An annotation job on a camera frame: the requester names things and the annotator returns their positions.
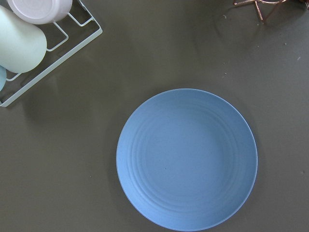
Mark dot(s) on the white wire cup rack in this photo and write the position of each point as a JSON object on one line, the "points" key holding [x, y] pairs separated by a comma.
{"points": [[64, 38]]}

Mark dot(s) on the pale pink cup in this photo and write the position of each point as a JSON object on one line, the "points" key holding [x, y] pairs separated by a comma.
{"points": [[40, 11]]}

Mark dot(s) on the light blue cup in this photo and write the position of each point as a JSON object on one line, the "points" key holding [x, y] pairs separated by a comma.
{"points": [[3, 76]]}

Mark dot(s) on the blue round plate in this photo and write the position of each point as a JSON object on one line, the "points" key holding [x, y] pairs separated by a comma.
{"points": [[186, 159]]}

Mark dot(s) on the copper wire bottle rack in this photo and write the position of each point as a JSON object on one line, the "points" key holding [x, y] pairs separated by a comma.
{"points": [[279, 11]]}

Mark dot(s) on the pale green cup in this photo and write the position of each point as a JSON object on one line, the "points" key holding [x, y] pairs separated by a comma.
{"points": [[22, 44]]}

